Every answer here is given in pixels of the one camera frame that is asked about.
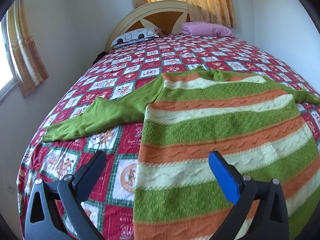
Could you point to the black object beside bed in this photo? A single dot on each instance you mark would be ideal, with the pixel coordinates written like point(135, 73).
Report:
point(99, 56)

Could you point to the red patchwork bedspread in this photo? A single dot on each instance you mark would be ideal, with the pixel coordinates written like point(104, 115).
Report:
point(110, 204)

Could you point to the white patterned pillow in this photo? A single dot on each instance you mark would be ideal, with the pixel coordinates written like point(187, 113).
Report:
point(135, 36)

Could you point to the green orange white striped sweater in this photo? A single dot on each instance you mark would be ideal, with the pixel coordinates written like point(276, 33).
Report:
point(252, 121)

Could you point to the pink pillow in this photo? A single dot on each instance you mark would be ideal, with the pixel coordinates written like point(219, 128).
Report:
point(205, 29)

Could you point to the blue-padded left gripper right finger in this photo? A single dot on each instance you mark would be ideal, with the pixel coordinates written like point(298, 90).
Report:
point(270, 220)

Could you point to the side window with frame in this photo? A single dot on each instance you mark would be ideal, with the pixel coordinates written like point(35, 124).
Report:
point(8, 76)

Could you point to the cream and brown headboard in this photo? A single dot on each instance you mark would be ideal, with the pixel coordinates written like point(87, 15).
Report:
point(165, 15)

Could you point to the beige side window curtain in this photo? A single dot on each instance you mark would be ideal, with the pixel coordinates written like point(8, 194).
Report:
point(28, 65)

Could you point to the white wall socket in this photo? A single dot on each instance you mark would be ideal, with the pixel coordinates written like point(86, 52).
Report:
point(11, 188)

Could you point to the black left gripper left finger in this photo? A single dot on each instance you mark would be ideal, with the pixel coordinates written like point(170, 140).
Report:
point(43, 220)

